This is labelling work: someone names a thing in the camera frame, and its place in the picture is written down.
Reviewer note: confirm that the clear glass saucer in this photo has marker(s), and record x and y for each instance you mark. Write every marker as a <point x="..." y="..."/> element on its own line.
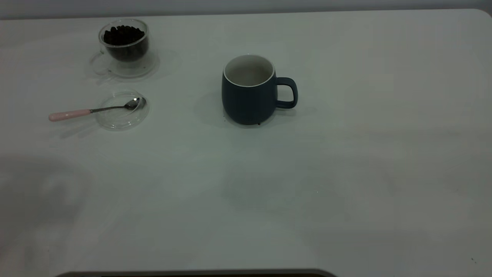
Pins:
<point x="149" y="68"/>

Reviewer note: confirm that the clear round glass lid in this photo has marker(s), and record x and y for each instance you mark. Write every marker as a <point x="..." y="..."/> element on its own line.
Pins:
<point x="119" y="121"/>

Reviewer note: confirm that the heap of dark coffee beans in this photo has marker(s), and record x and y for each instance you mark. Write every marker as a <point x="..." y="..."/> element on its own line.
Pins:
<point x="123" y="36"/>

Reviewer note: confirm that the dark grey ceramic mug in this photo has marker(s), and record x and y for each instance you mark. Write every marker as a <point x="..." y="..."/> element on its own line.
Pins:
<point x="246" y="104"/>

